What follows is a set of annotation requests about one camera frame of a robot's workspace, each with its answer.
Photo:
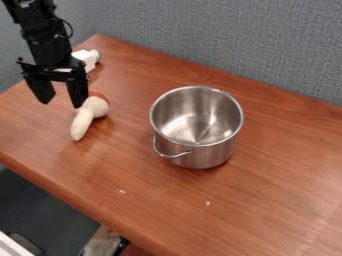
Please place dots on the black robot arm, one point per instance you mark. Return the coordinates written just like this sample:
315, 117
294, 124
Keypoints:
35, 15

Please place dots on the white box at corner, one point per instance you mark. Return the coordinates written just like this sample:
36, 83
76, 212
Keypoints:
10, 248

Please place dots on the table leg frame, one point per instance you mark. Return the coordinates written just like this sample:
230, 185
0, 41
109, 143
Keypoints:
105, 243

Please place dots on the white plastic bottle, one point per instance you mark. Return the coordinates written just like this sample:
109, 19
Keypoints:
87, 58

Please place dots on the shiny metal pot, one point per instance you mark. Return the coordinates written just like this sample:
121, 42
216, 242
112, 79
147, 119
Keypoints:
196, 121

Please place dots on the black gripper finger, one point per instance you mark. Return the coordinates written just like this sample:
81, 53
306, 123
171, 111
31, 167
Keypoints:
77, 87
41, 89

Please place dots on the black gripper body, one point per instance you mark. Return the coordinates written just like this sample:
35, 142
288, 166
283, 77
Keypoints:
52, 63

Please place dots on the white toy mushroom red cap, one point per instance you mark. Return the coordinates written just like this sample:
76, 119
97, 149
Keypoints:
93, 108

